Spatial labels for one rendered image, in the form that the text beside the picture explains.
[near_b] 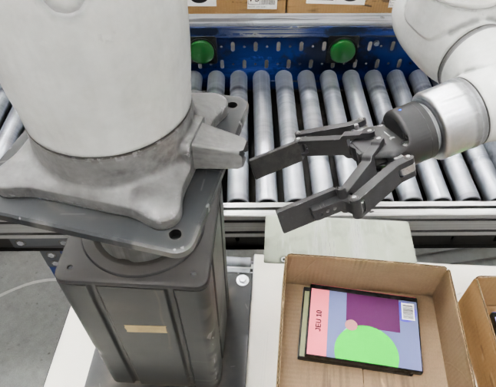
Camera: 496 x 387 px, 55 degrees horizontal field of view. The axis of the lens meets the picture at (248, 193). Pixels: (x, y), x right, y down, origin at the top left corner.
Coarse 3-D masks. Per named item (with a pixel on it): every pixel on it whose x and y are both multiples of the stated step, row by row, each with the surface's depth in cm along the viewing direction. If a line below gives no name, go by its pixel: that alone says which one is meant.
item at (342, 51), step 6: (336, 42) 130; (342, 42) 129; (348, 42) 130; (330, 48) 132; (336, 48) 131; (342, 48) 131; (348, 48) 131; (354, 48) 131; (330, 54) 132; (336, 54) 132; (342, 54) 132; (348, 54) 132; (354, 54) 132; (336, 60) 133; (342, 60) 133; (348, 60) 134
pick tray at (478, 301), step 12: (480, 276) 80; (492, 276) 80; (468, 288) 82; (480, 288) 78; (492, 288) 82; (468, 300) 82; (480, 300) 78; (492, 300) 85; (468, 312) 82; (480, 312) 77; (468, 324) 82; (480, 324) 77; (468, 336) 81; (480, 336) 77; (492, 336) 73; (468, 348) 81; (480, 348) 77; (492, 348) 73; (480, 360) 77; (492, 360) 73; (480, 372) 77; (492, 372) 73; (480, 384) 77; (492, 384) 73
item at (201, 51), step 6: (198, 42) 129; (204, 42) 129; (192, 48) 130; (198, 48) 130; (204, 48) 130; (210, 48) 130; (192, 54) 132; (198, 54) 131; (204, 54) 131; (210, 54) 132; (198, 60) 133; (204, 60) 133; (210, 60) 133
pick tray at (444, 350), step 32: (288, 256) 83; (320, 256) 82; (288, 288) 89; (352, 288) 89; (384, 288) 88; (416, 288) 87; (448, 288) 80; (288, 320) 84; (448, 320) 79; (288, 352) 81; (448, 352) 78; (288, 384) 77; (320, 384) 77; (352, 384) 77; (384, 384) 77; (416, 384) 77; (448, 384) 77
